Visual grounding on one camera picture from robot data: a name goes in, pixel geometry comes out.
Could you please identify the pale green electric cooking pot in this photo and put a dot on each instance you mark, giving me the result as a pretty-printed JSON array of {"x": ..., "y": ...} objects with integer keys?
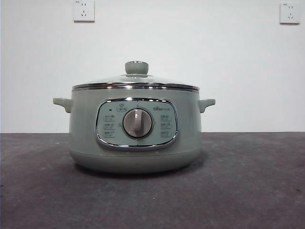
[{"x": 137, "y": 148}]

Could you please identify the glass lid with green knob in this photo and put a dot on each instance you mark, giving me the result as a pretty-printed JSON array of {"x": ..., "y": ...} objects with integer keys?
[{"x": 135, "y": 82}]

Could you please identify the white wall socket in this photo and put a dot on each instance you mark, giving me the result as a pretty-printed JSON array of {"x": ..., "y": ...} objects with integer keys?
[
  {"x": 289, "y": 13},
  {"x": 84, "y": 11}
]

